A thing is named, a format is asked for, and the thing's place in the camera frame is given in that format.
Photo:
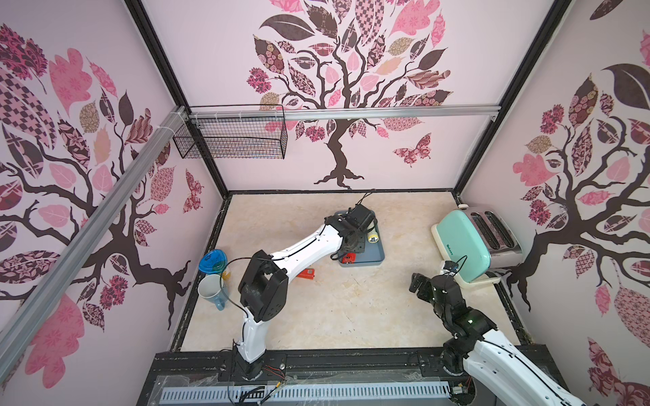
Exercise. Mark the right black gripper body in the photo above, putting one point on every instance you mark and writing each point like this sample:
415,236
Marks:
431,284

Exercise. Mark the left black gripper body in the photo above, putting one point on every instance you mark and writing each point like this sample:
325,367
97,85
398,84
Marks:
357,245

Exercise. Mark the pale green flashlight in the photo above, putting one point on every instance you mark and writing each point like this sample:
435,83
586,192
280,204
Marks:
373,236

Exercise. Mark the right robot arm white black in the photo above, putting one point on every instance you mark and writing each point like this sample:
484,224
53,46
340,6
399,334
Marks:
477,347

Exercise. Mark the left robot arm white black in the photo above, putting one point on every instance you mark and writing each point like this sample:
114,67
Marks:
264,285

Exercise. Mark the grey-blue storage tray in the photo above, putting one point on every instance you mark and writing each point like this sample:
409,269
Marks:
367,255

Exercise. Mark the mint green toaster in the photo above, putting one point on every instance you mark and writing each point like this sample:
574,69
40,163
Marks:
479,241

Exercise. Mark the red flashlight white head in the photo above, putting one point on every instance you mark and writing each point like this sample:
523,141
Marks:
308,273

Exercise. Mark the blue floral mug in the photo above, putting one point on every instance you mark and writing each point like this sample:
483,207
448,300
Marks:
214,289

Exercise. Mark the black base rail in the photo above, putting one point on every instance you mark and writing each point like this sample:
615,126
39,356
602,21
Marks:
370,365

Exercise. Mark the aluminium rail back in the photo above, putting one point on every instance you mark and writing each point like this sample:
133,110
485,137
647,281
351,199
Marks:
345,112

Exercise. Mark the black wire basket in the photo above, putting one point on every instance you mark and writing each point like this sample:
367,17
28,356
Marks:
235,131

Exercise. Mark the white slotted cable duct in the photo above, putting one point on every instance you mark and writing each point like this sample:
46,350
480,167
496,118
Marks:
304,393

